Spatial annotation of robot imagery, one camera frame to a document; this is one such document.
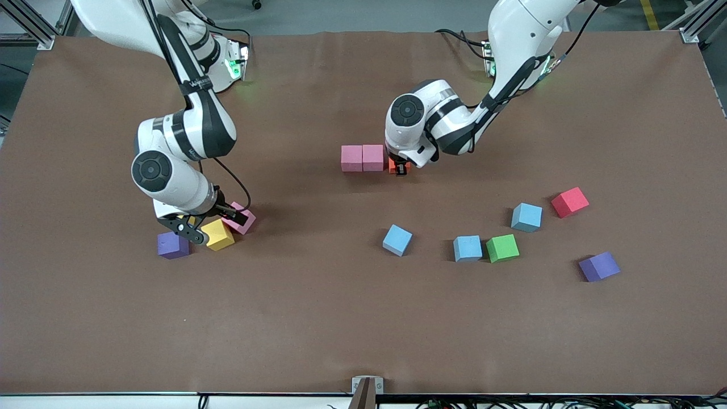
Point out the red foam block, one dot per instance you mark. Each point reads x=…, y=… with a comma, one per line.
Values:
x=569, y=200

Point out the aluminium frame profile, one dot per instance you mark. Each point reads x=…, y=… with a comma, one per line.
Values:
x=689, y=35
x=46, y=41

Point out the brown table cover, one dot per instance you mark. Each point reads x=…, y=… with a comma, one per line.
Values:
x=341, y=318

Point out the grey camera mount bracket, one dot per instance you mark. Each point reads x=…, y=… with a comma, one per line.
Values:
x=367, y=389

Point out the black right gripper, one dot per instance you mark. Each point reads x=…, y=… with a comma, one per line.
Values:
x=225, y=209

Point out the green foam block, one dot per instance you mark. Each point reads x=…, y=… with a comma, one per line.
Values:
x=502, y=246

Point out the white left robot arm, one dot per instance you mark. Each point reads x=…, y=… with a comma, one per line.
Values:
x=517, y=34

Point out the white table edge rail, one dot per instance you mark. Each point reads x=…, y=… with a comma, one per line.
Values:
x=113, y=402

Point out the metal base connector plate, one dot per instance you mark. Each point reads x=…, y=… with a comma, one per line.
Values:
x=487, y=59
x=241, y=57

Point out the blue foam block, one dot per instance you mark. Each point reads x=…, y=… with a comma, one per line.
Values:
x=467, y=247
x=397, y=237
x=527, y=215

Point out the pink foam block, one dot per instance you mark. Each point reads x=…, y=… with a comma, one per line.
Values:
x=244, y=228
x=351, y=158
x=373, y=157

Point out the purple foam block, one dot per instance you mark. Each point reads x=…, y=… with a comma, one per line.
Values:
x=600, y=264
x=170, y=249

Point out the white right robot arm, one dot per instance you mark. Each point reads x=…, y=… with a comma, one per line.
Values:
x=187, y=190

